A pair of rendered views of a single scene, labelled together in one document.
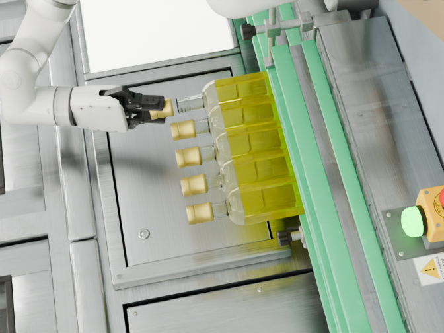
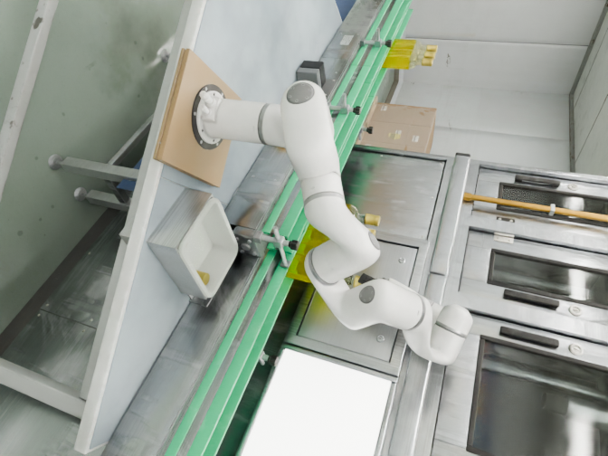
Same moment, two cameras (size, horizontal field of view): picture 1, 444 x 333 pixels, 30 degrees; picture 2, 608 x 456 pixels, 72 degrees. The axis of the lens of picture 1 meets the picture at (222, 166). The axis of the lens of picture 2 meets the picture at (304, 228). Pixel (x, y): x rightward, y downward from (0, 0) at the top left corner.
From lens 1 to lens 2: 1.52 m
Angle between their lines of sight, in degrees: 66
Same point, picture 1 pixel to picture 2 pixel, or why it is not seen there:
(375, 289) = not seen: hidden behind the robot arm
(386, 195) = not seen: hidden behind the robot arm
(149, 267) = (406, 242)
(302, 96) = (292, 204)
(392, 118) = (262, 174)
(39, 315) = (474, 256)
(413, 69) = (234, 182)
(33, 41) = (433, 344)
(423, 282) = not seen: hidden behind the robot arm
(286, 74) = (291, 218)
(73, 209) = (438, 290)
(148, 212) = (394, 270)
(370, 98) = (264, 185)
